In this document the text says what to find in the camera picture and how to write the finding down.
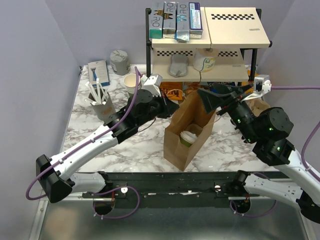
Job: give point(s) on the orange kettle chips bag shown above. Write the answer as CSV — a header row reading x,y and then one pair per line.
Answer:
x,y
173,90

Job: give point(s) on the blue doritos bag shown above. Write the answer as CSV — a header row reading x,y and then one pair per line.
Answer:
x,y
211,83

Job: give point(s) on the blue razor package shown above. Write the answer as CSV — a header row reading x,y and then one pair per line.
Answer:
x,y
98,70

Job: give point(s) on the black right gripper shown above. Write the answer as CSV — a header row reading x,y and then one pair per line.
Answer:
x,y
211,100

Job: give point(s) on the stack of pulp cup carriers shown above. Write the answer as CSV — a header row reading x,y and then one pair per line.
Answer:
x,y
257,106

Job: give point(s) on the brown paper bag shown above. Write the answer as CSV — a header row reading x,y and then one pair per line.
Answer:
x,y
190,111

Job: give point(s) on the yellow snack bag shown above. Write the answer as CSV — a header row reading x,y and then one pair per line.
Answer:
x,y
251,79

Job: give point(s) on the green paper coffee cup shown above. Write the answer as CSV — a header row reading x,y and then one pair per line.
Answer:
x,y
184,143

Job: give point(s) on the grey wrapped paper roll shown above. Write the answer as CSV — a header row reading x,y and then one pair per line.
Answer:
x,y
119,62

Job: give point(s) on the grey scrubber sponge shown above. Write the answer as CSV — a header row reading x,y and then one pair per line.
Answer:
x,y
178,65

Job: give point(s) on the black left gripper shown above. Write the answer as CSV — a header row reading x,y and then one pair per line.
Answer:
x,y
168,107

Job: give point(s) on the purple white toothpaste box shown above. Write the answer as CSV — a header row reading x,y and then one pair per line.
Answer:
x,y
195,20

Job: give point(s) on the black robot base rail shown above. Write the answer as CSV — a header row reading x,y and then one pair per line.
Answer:
x,y
170,189

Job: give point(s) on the brown snack bag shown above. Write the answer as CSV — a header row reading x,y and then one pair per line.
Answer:
x,y
189,87

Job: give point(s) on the teal toothpaste box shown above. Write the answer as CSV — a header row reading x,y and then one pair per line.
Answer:
x,y
156,20

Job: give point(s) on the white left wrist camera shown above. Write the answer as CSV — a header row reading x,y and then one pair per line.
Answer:
x,y
152,84

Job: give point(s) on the grey stirrer holder cup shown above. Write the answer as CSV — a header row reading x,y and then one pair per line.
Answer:
x,y
100,100

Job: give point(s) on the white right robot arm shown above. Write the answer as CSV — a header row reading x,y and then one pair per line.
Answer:
x,y
268,132

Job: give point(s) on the brown pulp cup carrier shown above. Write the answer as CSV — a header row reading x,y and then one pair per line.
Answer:
x,y
194,129

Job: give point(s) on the toilet paper roll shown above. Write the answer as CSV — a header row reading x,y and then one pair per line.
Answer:
x,y
205,59

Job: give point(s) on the blue silver toothpaste box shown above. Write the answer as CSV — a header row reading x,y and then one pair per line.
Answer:
x,y
182,33

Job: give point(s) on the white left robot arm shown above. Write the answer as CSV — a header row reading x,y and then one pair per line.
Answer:
x,y
58,175

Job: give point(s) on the stack of green paper cups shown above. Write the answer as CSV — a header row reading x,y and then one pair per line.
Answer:
x,y
129,82

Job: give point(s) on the black and cream shelf rack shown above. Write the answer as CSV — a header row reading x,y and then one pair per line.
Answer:
x,y
237,33

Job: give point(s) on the aluminium frame rail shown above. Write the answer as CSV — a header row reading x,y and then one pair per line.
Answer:
x,y
59,221

